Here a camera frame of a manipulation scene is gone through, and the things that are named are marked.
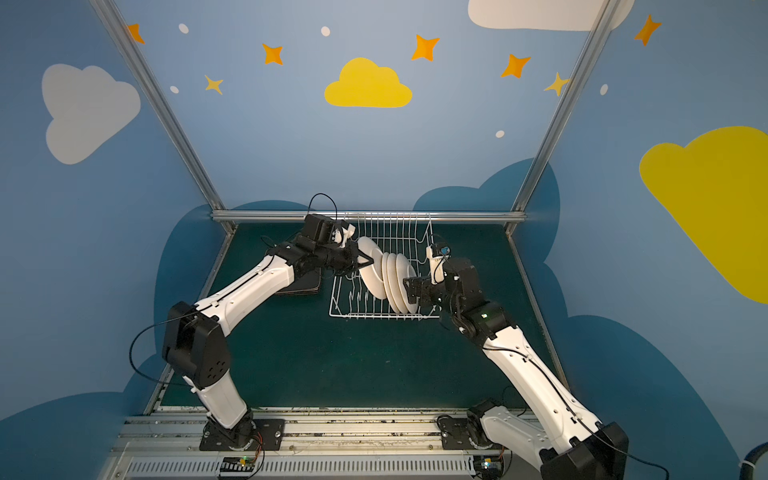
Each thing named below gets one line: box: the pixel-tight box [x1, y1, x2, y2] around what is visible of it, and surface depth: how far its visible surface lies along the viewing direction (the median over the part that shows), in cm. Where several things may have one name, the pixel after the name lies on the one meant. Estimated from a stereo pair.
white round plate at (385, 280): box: [382, 252, 401, 314], surface depth 87 cm
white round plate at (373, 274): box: [357, 236, 387, 299], surface depth 84 cm
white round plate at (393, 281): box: [387, 253, 410, 315], surface depth 88 cm
